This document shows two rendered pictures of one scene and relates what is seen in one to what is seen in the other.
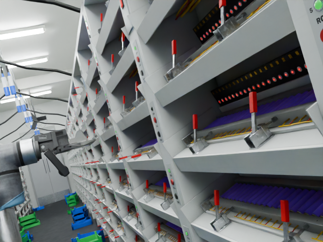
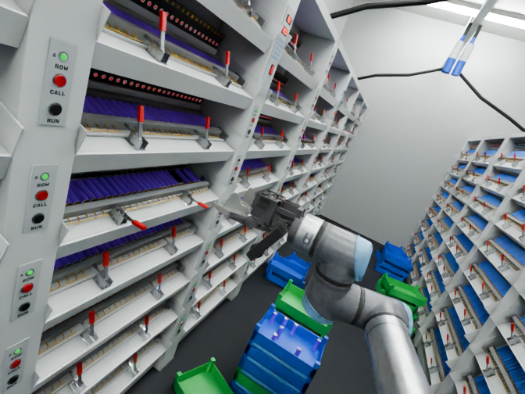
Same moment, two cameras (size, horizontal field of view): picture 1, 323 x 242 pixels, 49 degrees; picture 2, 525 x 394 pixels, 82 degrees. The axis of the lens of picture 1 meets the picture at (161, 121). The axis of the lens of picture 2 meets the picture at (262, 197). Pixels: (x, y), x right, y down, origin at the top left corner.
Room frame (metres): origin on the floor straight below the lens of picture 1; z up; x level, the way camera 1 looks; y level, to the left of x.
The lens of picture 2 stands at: (1.87, 0.75, 1.27)
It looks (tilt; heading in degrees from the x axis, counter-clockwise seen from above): 17 degrees down; 215
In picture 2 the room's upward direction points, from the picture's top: 21 degrees clockwise
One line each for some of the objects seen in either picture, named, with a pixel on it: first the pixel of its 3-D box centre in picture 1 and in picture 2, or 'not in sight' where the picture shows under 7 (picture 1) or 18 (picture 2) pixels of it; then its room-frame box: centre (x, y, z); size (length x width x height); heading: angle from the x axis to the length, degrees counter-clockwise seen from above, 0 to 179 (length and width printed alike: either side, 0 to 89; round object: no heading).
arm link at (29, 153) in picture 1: (30, 151); (306, 234); (1.26, 0.48, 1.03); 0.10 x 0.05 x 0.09; 17
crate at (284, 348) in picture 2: not in sight; (290, 338); (0.73, 0.39, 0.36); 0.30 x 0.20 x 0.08; 107
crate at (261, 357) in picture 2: not in sight; (283, 351); (0.73, 0.39, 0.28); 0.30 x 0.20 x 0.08; 107
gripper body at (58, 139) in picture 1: (53, 144); (276, 216); (1.28, 0.40, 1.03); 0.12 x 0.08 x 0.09; 107
